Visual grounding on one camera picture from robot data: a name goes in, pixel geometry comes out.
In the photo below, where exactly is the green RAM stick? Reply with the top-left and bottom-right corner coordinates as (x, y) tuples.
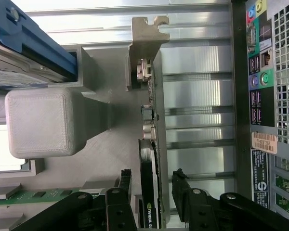
(0, 188), (105, 208)

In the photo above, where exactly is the open dark gray PC case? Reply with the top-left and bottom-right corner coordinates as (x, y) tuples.
(230, 0), (289, 224)

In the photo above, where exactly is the gray printed parts rack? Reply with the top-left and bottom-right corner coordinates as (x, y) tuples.
(0, 45), (171, 231)

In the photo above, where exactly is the hard disk with blue caddy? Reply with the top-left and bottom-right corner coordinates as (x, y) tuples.
(0, 0), (78, 91)

